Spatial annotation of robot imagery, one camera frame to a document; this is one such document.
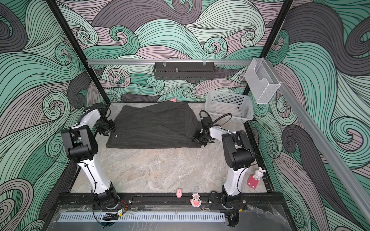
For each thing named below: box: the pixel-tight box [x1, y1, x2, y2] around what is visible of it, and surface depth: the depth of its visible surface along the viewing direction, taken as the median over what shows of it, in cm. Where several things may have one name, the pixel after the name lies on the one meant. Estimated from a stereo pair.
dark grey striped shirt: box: [106, 101, 202, 149], surface depth 106 cm
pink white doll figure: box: [190, 192, 202, 208], surface depth 73 cm
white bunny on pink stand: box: [246, 166, 266, 190], surface depth 79 cm
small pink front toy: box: [176, 188, 183, 199], surface depth 76 cm
